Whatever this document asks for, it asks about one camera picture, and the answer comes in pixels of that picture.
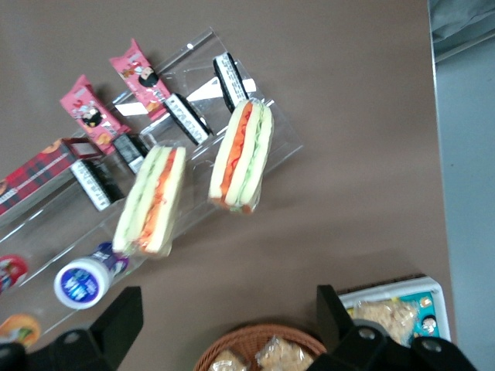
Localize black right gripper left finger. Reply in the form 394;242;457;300
26;285;144;371

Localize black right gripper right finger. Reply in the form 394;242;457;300
307;284;403;371

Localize triangle sandwich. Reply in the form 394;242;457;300
207;98;275;215
111;143;187;258

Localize white rectangular plastic tray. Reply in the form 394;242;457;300
336;276;452;345

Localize cracker pack with teal label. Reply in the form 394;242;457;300
352;294;440;346

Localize clear pack of crackers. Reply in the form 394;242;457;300
207;349;251;371
254;335;315;371

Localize blue lid drink bottle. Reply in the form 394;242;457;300
53;241;131;310

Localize brown wicker snack basket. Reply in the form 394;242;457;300
193;323;329;371

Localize orange lid drink bottle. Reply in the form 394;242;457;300
0;313;42;349

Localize red lid drink bottle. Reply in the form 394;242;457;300
0;254;30;297

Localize small black carton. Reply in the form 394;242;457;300
212;52;251;109
162;92;213;146
112;133;152;175
70;157;125;213

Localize red plaid cookie box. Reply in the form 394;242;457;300
0;137;104;217

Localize pink cartoon snack packet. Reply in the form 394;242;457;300
59;73;131;155
109;37;173;121

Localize clear acrylic stepped display stand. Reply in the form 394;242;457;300
0;26;305;349

